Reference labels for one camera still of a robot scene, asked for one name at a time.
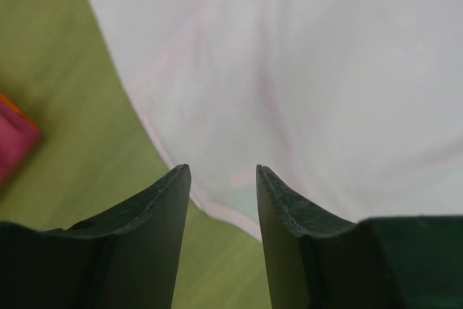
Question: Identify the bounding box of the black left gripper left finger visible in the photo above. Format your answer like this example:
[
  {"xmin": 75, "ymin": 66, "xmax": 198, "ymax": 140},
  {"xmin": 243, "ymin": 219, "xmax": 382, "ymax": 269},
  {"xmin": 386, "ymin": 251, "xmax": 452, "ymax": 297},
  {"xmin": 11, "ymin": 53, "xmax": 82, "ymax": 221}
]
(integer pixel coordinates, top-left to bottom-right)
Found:
[{"xmin": 1, "ymin": 164, "xmax": 191, "ymax": 308}]

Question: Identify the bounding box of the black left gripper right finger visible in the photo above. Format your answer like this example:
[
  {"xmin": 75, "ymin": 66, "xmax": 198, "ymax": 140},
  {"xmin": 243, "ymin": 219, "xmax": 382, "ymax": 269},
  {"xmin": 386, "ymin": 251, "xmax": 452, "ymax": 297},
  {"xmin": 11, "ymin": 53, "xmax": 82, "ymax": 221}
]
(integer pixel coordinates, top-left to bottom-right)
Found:
[{"xmin": 256, "ymin": 166, "xmax": 462, "ymax": 308}]

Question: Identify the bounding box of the light pink t shirt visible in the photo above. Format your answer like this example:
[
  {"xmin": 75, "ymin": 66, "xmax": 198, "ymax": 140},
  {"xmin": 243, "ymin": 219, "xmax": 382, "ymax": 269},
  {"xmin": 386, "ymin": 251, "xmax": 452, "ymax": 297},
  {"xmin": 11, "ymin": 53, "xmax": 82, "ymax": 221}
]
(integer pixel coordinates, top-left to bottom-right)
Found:
[{"xmin": 89, "ymin": 0, "xmax": 462, "ymax": 238}]

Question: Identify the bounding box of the folded magenta t shirt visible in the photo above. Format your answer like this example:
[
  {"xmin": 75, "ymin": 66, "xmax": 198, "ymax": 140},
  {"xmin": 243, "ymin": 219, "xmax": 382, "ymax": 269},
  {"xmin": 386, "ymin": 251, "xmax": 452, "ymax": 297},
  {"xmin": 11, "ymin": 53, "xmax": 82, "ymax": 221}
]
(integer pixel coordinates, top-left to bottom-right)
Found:
[{"xmin": 1, "ymin": 102, "xmax": 41, "ymax": 184}]

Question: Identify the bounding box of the folded orange t shirt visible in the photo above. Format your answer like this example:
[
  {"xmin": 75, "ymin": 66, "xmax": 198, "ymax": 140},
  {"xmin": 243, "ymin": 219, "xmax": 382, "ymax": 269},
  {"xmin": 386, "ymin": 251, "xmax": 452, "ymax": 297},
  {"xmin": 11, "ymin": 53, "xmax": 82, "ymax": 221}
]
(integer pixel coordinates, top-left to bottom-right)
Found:
[{"xmin": 0, "ymin": 93, "xmax": 38, "ymax": 128}]

